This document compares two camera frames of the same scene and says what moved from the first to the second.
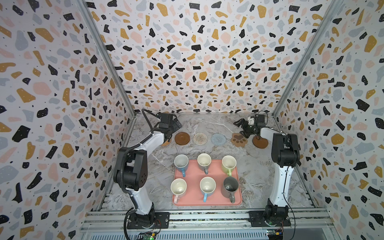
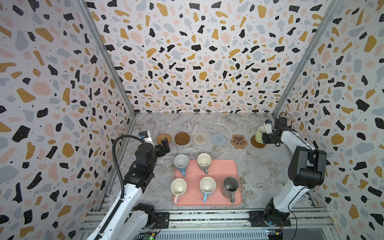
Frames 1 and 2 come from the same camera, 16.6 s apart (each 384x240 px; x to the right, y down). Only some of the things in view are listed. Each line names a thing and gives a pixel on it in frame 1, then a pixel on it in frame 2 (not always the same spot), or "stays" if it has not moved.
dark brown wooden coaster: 182,138 stays
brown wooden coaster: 262,143 stays
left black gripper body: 175,127 to 159,151
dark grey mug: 229,186 stays
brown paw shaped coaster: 238,139 stays
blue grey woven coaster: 218,139 stays
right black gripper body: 246,126 to 268,136
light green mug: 228,163 to 258,136
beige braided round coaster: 200,138 stays
